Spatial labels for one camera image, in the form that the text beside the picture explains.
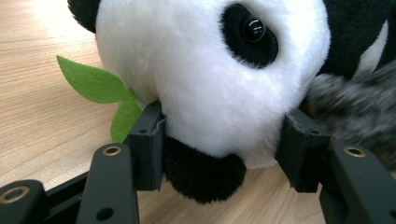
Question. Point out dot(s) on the panda plush toy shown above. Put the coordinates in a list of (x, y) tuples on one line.
[(193, 77)]

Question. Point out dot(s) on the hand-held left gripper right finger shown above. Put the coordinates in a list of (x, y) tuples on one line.
[(351, 183)]

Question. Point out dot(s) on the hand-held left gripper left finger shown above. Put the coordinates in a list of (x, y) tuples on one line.
[(115, 180)]

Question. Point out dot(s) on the grey fluffy cloth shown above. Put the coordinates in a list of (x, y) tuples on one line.
[(358, 109)]

